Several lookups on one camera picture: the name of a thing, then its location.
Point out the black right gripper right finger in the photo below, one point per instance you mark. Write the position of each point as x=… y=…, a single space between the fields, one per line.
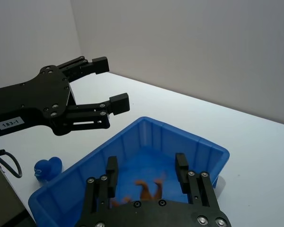
x=182 y=175

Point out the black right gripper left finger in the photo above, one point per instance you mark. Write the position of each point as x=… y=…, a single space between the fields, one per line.
x=112 y=173

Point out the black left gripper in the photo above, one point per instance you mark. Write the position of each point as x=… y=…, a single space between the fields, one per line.
x=45 y=94

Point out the orange toy animal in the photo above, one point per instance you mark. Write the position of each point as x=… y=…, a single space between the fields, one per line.
x=148 y=192

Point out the blue plastic bin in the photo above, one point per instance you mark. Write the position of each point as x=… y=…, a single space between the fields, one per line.
x=156 y=132

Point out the blue rubber duck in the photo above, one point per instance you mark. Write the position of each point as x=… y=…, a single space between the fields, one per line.
x=47 y=169

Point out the white table cloth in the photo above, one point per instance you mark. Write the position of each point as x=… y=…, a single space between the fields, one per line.
x=251 y=165

